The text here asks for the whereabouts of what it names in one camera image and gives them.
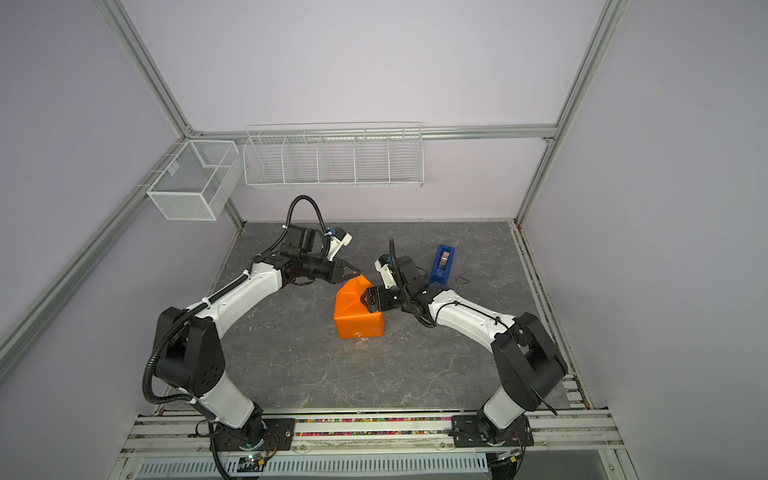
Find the white wire wall shelf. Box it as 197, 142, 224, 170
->
243, 122, 425, 188

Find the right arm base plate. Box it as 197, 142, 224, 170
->
448, 414, 534, 448

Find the aluminium corner frame post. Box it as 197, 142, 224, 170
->
93, 0, 198, 139

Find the aluminium front rail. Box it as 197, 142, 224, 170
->
119, 410, 625, 458

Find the white vented cable duct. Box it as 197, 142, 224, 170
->
133, 452, 491, 479

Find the orange wrapping paper sheet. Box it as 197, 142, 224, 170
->
333, 275, 385, 339

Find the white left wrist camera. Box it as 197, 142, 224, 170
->
326, 227, 352, 261

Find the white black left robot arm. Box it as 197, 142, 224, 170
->
141, 212, 359, 430

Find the blue tape dispenser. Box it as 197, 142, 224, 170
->
429, 244, 455, 285

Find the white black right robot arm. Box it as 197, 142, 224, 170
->
360, 239, 568, 439

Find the white mesh side basket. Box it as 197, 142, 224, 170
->
147, 140, 244, 221

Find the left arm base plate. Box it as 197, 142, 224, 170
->
211, 417, 296, 453

